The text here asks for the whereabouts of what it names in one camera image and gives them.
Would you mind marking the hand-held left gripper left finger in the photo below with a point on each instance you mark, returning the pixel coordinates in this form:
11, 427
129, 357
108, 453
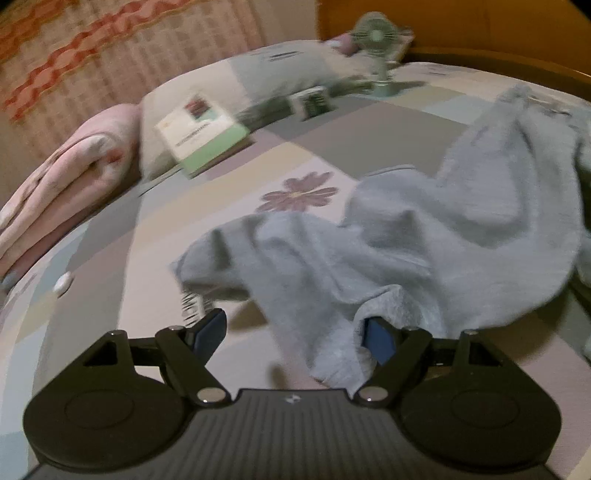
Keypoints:
210, 334

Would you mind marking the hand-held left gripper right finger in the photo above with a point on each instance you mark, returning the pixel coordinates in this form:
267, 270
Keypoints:
378, 341

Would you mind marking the grey sweatpants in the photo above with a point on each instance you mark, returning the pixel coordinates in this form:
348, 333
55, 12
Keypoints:
369, 240

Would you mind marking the small white oval object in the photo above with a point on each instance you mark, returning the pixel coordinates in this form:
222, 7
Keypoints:
63, 282

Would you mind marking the green book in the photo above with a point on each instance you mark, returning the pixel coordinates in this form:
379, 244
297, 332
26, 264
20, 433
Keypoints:
198, 138

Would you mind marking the pink folded quilt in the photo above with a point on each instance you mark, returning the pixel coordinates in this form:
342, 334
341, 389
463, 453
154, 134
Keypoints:
69, 175

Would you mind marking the small green white box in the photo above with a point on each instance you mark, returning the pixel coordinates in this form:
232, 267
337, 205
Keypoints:
309, 104

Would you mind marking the grey green patchwork pillow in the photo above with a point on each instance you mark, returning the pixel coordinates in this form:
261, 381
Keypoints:
277, 69

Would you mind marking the small green desk fan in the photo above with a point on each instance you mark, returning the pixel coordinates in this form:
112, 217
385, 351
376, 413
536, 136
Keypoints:
377, 32

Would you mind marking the wooden headboard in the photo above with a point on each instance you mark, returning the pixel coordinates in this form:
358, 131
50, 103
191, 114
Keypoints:
485, 27

